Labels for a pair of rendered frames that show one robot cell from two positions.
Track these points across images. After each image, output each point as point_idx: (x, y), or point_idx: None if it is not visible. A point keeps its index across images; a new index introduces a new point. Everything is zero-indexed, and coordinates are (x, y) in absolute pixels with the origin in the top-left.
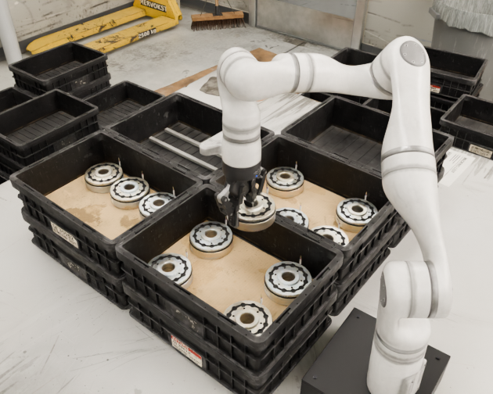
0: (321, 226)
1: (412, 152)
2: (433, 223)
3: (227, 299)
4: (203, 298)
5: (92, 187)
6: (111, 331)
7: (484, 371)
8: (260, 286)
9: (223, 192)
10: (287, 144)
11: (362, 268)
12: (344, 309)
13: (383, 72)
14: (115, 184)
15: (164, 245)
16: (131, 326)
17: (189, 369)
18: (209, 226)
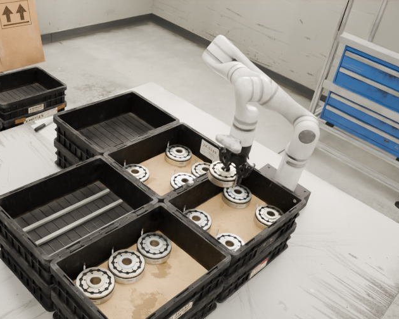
0: (192, 169)
1: (272, 81)
2: (294, 101)
3: (245, 226)
4: (244, 236)
5: (111, 293)
6: (233, 317)
7: (257, 164)
8: (234, 210)
9: (250, 162)
10: (113, 154)
11: None
12: None
13: (229, 57)
14: (117, 272)
15: None
16: (228, 304)
17: (262, 274)
18: None
